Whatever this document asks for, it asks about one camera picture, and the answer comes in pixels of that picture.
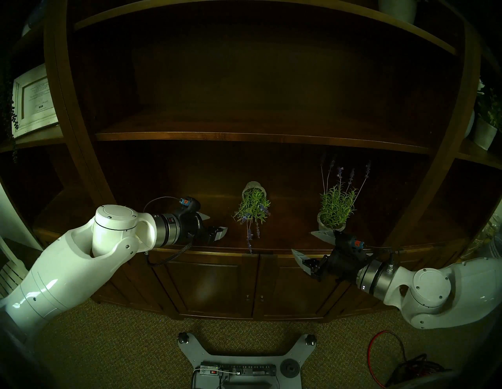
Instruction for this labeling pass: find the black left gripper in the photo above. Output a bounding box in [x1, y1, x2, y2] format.
[175, 196, 229, 244]

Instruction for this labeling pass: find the thin grey wrist wire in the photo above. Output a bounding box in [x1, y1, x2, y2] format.
[143, 196, 183, 214]

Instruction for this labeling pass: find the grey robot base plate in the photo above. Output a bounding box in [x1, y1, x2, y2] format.
[177, 333, 317, 389]

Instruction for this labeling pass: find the black cable reel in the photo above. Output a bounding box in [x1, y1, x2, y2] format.
[386, 353, 451, 389]

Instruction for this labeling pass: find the dark wooden bookcase cabinet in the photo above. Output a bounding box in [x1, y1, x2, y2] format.
[0, 0, 502, 324]

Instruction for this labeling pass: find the large white ceramic vase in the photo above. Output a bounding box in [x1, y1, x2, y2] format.
[378, 0, 417, 24]

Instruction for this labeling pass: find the power strip with red switch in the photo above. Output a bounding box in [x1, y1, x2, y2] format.
[200, 363, 277, 378]

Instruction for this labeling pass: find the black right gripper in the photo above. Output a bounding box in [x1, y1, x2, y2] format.
[291, 229, 374, 284]

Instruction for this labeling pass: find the fake lavender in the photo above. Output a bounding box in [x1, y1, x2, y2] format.
[233, 181, 272, 254]
[317, 159, 372, 233]

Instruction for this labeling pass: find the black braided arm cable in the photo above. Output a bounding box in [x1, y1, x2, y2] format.
[367, 245, 397, 269]
[144, 241, 195, 267]

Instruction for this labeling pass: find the green plant in white pot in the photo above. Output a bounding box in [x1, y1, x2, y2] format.
[471, 78, 502, 151]

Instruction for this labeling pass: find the white slatted chair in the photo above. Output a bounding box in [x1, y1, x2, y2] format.
[0, 235, 32, 300]

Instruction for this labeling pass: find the red extension cable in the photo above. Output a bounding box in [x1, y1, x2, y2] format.
[367, 331, 406, 389]

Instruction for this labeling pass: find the white framed certificate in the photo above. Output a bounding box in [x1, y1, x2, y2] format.
[12, 64, 60, 138]

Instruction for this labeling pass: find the dark hanging vine plant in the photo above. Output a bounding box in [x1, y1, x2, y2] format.
[0, 59, 20, 163]

